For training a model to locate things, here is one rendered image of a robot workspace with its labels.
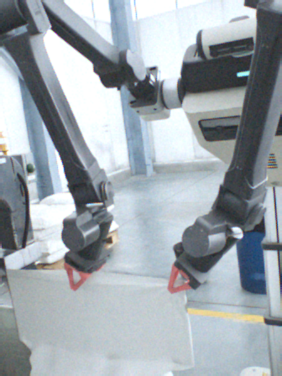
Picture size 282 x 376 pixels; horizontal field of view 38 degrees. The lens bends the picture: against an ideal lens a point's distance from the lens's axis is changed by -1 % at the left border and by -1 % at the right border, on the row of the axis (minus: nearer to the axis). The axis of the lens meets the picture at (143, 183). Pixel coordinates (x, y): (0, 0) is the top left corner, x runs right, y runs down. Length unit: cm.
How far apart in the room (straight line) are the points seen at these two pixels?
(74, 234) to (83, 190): 10
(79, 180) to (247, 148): 36
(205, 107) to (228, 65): 12
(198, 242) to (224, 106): 47
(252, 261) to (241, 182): 241
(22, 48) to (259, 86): 42
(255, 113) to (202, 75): 50
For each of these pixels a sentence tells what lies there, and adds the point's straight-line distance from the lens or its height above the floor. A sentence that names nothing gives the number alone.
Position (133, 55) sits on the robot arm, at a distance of 106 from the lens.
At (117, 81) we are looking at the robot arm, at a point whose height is 148.
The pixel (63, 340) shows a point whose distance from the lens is 110.
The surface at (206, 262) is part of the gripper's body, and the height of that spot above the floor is 110.
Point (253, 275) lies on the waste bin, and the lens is 315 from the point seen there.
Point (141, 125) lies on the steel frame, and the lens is 944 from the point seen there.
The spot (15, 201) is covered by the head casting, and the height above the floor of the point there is 120.
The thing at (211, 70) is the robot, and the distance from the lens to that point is 110.
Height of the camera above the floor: 139
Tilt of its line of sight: 9 degrees down
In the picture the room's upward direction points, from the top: 8 degrees counter-clockwise
